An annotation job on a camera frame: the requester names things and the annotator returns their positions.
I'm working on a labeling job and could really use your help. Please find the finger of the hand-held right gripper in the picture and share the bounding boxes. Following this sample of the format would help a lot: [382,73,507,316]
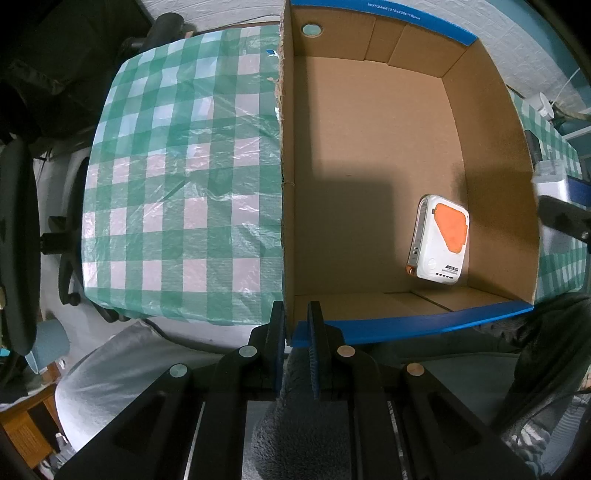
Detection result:
[538,195,591,246]

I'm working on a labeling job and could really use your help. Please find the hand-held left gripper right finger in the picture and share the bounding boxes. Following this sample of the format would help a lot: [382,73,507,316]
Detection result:
[307,300,539,480]

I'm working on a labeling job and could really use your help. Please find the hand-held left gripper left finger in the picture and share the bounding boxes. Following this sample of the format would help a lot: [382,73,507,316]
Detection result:
[55,300,289,480]

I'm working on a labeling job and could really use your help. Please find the white and orange device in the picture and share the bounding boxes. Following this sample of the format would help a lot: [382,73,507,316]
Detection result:
[405,194,471,287]

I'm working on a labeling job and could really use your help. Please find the cardboard box with blue rim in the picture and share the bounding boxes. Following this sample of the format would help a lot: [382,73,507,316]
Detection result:
[277,0,542,349]

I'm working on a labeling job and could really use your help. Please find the grey fleece garment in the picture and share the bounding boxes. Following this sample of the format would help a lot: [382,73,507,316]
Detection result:
[252,291,591,480]

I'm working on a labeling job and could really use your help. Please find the small white device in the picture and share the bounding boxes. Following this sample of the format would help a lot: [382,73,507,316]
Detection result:
[537,91,558,121]

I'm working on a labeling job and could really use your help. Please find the grey-green cushion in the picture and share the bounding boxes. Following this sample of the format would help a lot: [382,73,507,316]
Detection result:
[369,318,525,416]

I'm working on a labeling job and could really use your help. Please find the white plastic sheet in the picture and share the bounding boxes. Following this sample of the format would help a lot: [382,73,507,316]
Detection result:
[54,318,289,460]

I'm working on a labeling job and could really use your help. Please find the green checked tablecloth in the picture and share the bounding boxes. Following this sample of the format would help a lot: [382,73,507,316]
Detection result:
[81,21,585,326]

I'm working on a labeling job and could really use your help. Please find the striped grey white cloth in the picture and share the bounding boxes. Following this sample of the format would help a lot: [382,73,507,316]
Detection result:
[502,422,557,477]

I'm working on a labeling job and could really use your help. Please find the wooden furniture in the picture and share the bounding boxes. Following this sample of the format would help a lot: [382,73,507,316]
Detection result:
[0,360,70,472]

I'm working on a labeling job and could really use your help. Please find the black office chair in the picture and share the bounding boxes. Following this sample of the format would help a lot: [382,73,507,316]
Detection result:
[0,138,127,358]

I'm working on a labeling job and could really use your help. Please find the black rounded object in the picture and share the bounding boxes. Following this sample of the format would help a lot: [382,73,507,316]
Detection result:
[120,13,195,52]

